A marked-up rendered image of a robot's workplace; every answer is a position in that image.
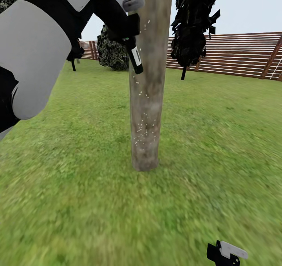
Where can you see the bush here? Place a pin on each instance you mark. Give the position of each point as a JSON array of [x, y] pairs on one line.
[[111, 53]]

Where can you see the pesticide atomizer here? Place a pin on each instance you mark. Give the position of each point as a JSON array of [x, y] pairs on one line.
[[134, 57]]

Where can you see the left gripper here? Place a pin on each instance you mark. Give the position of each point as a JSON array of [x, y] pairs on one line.
[[126, 26]]

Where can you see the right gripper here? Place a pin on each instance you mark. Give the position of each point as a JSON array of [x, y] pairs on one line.
[[214, 254]]

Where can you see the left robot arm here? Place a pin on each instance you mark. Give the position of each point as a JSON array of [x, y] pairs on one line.
[[36, 37]]

